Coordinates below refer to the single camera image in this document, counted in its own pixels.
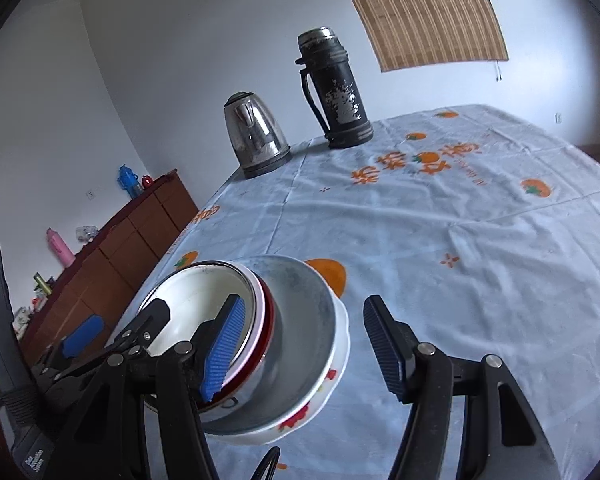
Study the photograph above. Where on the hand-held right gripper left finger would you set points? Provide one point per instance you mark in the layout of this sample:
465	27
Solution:
225	345

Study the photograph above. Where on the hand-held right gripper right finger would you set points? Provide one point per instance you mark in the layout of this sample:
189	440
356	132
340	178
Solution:
382	350

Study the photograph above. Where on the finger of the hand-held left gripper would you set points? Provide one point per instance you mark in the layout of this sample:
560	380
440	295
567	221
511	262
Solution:
82	335
152	317

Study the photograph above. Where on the white plate with red flowers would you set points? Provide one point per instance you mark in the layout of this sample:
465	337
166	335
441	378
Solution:
342	340

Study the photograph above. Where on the white enamel bowl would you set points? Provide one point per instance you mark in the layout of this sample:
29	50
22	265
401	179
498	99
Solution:
190	300

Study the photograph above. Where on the red plastic bowl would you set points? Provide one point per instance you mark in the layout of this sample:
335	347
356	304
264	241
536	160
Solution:
266	317

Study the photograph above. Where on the stainless steel bowl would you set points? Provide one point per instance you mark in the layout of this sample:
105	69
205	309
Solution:
305	320

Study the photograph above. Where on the green and gold bottle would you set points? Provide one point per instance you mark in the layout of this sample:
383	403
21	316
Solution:
42	283

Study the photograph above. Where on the brown wooden sideboard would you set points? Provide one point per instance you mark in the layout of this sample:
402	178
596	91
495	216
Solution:
130	245

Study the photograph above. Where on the pink thermos bottle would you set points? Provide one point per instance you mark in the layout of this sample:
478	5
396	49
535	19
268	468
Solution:
60	247

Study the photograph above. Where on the clear plastic bag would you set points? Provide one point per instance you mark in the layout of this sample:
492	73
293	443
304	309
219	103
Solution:
86	233

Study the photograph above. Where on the white tablecloth with orange print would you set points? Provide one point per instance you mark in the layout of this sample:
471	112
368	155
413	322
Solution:
455	260

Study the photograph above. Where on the small red ornament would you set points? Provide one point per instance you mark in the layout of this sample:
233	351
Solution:
147	182

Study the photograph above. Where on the blue thermos jug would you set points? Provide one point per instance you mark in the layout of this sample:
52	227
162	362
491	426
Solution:
128	182

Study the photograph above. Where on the stainless steel electric kettle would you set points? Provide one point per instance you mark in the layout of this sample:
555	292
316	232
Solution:
255	135

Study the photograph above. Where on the worn black thermos flask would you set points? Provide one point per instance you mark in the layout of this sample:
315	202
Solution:
340	95

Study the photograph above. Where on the bamboo window blind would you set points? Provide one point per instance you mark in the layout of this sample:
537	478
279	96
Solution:
420	10

